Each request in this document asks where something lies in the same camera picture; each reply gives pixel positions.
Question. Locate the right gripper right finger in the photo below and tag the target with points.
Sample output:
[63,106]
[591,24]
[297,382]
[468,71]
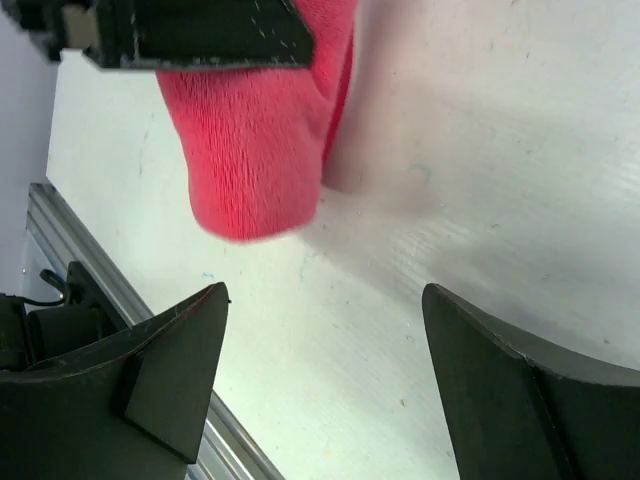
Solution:
[518,406]

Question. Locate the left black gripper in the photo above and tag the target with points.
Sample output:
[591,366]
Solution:
[168,35]

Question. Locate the pink towel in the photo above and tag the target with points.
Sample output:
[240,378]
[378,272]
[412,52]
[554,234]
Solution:
[256,141]

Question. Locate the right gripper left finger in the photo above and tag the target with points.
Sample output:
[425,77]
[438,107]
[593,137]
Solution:
[131,406]

